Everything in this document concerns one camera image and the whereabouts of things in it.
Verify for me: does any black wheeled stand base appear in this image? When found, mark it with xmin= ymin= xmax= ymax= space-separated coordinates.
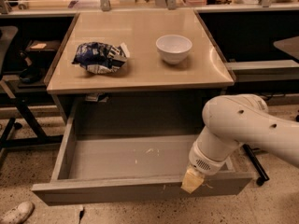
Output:
xmin=242 ymin=109 xmax=299 ymax=187

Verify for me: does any small bag inside drawer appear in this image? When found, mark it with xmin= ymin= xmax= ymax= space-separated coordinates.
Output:
xmin=85 ymin=93 xmax=107 ymax=103

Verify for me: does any grey drawer cabinet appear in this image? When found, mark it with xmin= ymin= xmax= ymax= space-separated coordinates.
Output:
xmin=44 ymin=8 xmax=236 ymax=142

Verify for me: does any crumpled blue chip bag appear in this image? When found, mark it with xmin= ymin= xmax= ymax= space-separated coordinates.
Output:
xmin=72 ymin=42 xmax=130 ymax=75

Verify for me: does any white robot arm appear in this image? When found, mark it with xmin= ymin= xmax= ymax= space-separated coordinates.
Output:
xmin=181 ymin=94 xmax=299 ymax=193

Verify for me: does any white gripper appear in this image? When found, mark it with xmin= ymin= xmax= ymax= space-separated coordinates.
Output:
xmin=181 ymin=142 xmax=227 ymax=193

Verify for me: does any white shoe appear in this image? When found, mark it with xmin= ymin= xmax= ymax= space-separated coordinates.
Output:
xmin=0 ymin=201 xmax=35 ymax=224

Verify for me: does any floor cable with plug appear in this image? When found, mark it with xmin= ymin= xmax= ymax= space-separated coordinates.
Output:
xmin=77 ymin=204 xmax=86 ymax=224

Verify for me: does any grey top drawer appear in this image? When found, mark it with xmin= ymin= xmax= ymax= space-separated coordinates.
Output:
xmin=31 ymin=100 xmax=257 ymax=207

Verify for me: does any white bowl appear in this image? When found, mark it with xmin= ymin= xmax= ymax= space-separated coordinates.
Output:
xmin=156 ymin=35 xmax=192 ymax=64

